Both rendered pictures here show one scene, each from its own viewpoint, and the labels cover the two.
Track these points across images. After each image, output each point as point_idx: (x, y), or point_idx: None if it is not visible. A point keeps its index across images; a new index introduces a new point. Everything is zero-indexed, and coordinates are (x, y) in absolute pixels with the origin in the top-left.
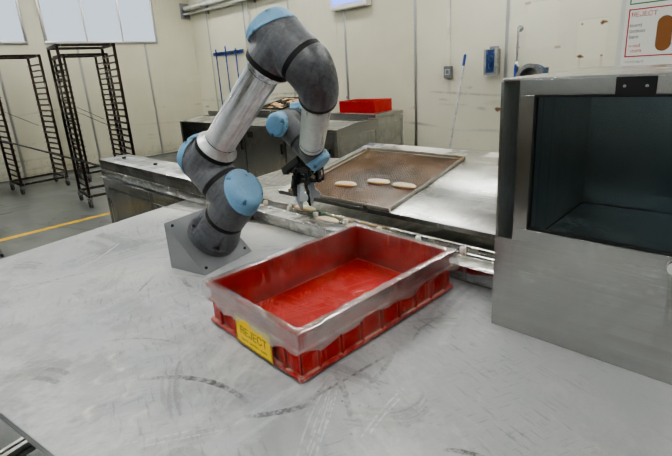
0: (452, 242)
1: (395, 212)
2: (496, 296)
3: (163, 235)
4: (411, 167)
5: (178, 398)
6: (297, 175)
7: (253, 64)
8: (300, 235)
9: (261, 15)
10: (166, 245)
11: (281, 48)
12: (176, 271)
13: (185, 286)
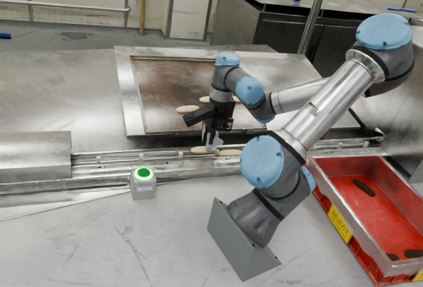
0: (327, 141)
1: (270, 128)
2: (416, 172)
3: (123, 261)
4: (206, 76)
5: None
6: (216, 126)
7: (386, 74)
8: (230, 177)
9: (409, 31)
10: (165, 268)
11: (410, 60)
12: (256, 281)
13: (298, 284)
